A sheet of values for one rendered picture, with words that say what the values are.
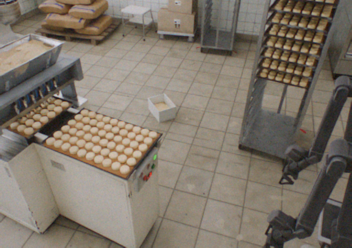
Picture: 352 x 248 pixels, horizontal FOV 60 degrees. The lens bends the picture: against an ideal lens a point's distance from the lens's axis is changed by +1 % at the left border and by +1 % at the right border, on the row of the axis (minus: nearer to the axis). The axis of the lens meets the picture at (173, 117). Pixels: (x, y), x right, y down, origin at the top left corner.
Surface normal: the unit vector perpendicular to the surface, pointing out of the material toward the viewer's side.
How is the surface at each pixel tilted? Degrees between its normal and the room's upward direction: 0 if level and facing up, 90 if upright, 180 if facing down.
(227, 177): 0
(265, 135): 0
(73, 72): 90
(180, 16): 86
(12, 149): 0
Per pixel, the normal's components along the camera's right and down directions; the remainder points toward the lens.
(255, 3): -0.30, 0.59
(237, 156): 0.00, -0.79
